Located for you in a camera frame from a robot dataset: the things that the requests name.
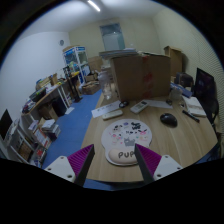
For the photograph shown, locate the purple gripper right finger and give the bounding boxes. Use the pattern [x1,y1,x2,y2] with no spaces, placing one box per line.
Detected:
[134,144,182,184]

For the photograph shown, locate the tall cardboard box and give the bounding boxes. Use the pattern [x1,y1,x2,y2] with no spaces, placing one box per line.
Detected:
[164,46,182,77]

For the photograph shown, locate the black computer mouse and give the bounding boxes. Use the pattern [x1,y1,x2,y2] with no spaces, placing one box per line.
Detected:
[160,113,178,127]

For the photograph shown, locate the black computer monitor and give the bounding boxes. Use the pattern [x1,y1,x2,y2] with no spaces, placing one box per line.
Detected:
[194,67,216,113]

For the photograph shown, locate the black marker pen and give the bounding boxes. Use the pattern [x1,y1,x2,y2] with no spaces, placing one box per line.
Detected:
[182,110,200,123]

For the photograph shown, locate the ceiling light tube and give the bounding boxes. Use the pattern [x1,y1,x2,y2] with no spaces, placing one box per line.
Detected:
[87,0,101,12]

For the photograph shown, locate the open white notebook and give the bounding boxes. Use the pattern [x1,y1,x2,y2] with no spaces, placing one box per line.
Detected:
[183,96,206,117]

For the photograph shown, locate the white remote control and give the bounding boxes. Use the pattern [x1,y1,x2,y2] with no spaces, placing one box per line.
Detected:
[102,110,123,120]

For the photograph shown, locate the round wall clock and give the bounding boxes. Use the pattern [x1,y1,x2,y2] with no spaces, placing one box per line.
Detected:
[59,40,64,46]

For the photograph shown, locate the white remote with buttons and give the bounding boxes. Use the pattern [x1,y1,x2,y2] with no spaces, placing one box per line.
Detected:
[130,100,148,114]

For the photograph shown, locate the wooden side desk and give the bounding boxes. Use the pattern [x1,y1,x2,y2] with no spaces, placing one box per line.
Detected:
[21,81,83,124]

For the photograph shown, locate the brown box on floor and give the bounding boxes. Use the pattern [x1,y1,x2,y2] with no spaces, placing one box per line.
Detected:
[82,82,100,95]

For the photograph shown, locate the black office chair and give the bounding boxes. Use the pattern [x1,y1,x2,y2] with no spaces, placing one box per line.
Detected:
[174,72,193,87]

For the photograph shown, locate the small black round object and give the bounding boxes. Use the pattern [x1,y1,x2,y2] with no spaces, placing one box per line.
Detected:
[119,101,129,108]

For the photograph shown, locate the large brown cardboard box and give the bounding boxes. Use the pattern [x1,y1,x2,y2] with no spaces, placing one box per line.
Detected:
[110,54,171,101]

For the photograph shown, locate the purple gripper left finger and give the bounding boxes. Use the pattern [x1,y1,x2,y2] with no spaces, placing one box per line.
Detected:
[45,144,95,186]

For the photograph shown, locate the round cartoon mouse pad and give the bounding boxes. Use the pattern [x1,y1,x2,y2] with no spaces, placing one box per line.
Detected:
[101,119,152,166]

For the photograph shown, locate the white paper sheet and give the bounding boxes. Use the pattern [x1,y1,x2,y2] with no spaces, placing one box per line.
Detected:
[92,100,120,118]

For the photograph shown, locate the blue white display cabinet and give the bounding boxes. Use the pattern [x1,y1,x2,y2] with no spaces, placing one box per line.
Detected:
[63,46,90,84]

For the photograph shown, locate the white storage shelf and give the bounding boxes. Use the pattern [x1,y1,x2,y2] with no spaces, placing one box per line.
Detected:
[0,111,58,168]

